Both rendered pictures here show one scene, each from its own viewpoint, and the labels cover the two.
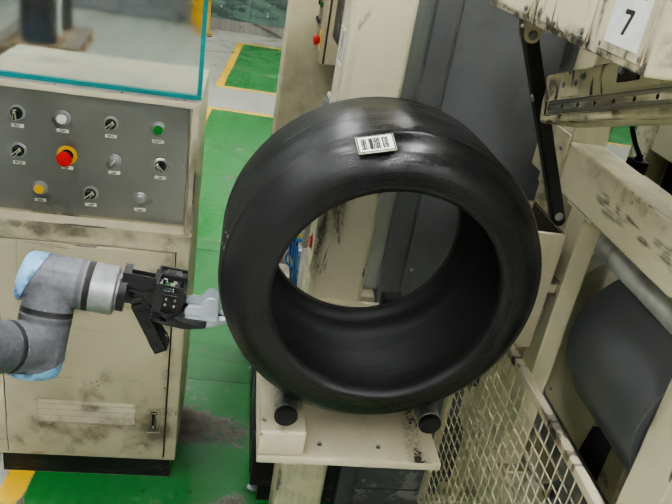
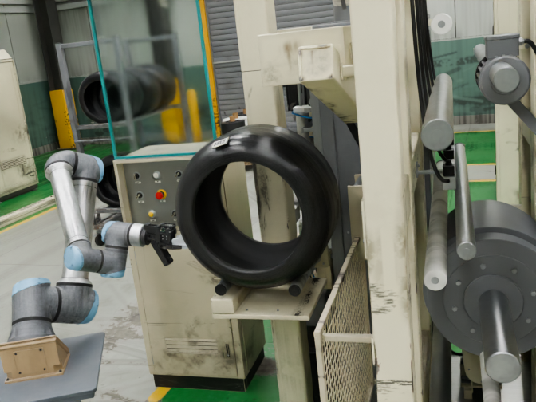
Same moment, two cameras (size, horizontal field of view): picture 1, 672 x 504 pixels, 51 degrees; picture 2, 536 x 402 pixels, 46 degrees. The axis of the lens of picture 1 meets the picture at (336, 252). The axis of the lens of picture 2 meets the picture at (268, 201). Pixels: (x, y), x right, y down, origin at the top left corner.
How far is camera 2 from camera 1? 138 cm
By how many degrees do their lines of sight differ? 28
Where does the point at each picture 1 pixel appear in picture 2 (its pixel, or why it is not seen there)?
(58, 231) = not seen: hidden behind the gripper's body
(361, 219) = (277, 195)
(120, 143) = not seen: hidden behind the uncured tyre
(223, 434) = not seen: hidden behind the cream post
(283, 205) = (187, 177)
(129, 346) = (206, 301)
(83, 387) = (187, 329)
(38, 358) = (109, 266)
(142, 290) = (153, 233)
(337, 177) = (206, 160)
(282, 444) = (222, 306)
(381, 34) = (259, 97)
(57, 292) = (117, 236)
